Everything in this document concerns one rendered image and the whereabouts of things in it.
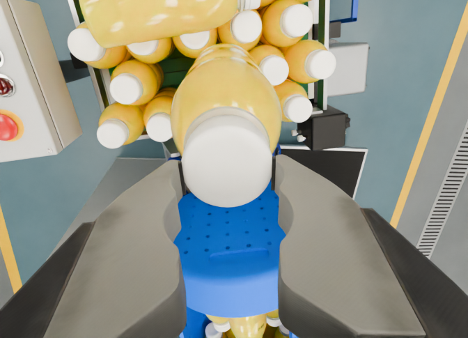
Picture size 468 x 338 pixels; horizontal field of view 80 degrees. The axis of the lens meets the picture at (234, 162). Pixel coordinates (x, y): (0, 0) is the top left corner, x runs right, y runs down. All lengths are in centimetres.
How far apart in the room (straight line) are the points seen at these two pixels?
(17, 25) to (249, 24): 29
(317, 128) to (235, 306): 34
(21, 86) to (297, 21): 37
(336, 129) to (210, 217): 29
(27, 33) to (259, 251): 43
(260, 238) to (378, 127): 152
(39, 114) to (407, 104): 180
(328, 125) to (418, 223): 192
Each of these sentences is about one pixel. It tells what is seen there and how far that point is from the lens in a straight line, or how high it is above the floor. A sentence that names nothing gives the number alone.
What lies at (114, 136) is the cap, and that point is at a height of 109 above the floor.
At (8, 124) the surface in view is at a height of 111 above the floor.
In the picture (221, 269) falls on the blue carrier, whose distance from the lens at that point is 40.
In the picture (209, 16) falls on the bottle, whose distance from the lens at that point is 35.
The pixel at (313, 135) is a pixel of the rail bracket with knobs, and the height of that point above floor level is 100.
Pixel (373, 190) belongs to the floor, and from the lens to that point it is 206.
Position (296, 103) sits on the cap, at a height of 109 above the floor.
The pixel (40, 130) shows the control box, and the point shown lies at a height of 110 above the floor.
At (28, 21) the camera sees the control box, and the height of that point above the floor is 105.
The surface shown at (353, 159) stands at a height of 15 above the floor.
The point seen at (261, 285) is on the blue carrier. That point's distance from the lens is 40.
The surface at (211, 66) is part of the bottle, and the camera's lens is 16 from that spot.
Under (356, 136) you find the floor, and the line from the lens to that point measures 183.
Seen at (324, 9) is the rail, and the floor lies 98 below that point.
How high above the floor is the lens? 150
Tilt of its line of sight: 66 degrees down
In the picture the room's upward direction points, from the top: 163 degrees clockwise
